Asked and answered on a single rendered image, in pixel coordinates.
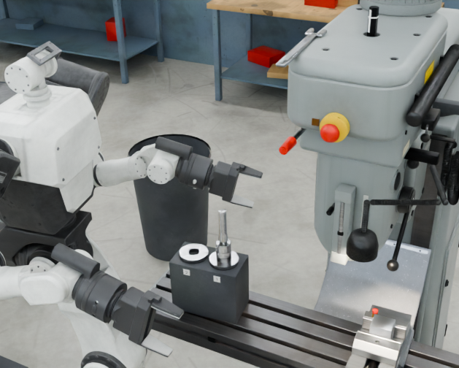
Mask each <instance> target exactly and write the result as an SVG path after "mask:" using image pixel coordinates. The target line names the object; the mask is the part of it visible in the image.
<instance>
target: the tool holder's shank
mask: <svg viewBox="0 0 459 368"><path fill-rule="evenodd" d="M218 222H219V235H218V241H219V242H220V244H226V243H227V241H228V234H227V217H226V210H225V209H220V210H218Z"/></svg>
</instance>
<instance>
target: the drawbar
mask: <svg viewBox="0 0 459 368"><path fill-rule="evenodd" d="M369 9H370V10H371V17H372V18H371V22H370V31H369V32H368V28H367V36H368V37H376V36H377V24H378V18H376V17H378V15H379V7H378V6H370V7H369Z"/></svg>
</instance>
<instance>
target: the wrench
mask: <svg viewBox="0 0 459 368"><path fill-rule="evenodd" d="M313 32H314V29H313V28H310V29H309V30H307V31H306V33H305V34H304V36H306V37H305V38H303V39H302V40H301V41H300V42H299V43H298V44H297V45H296V46H295V47H294V48H293V49H292V50H291V51H289V52H288V53H287V54H286V55H285V56H284V57H283V58H281V59H280V60H279V61H278V62H277V63H276V66H278V67H286V66H287V65H288V64H289V63H290V62H291V61H292V60H293V59H294V58H295V57H296V56H297V55H298V54H300V53H301V52H302V51H303V50H304V49H305V48H306V47H307V46H308V45H309V44H310V43H311V42H313V41H314V40H315V39H316V38H317V37H319V38H321V37H323V36H324V35H325V34H326V33H327V30H326V29H323V30H322V31H321V32H320V33H313Z"/></svg>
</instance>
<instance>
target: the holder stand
mask: <svg viewBox="0 0 459 368"><path fill-rule="evenodd" d="M169 271H170V280H171V296H172V303H173V304H175V305H176V306H178V307H179V308H181V309H182V310H184V311H185V312H188V313H193V314H197V315H202V316H205V317H208V318H214V319H217V320H220V321H225V322H229V323H234V324H237V322H238V320H239V319H240V317H241V315H242V313H243V311H244V309H245V307H246V306H247V303H248V302H249V256H248V255H247V254H243V253H237V252H233V251H231V260H230V261H229V262H226V263H221V262H219V261H217V259H216V248H213V247H209V246H205V245H202V244H197V243H191V242H184V243H183V244H182V246H181V247H180V249H179V250H178V251H177V252H176V254H175V255H174V257H173V258H172V259H171V261H170V262H169Z"/></svg>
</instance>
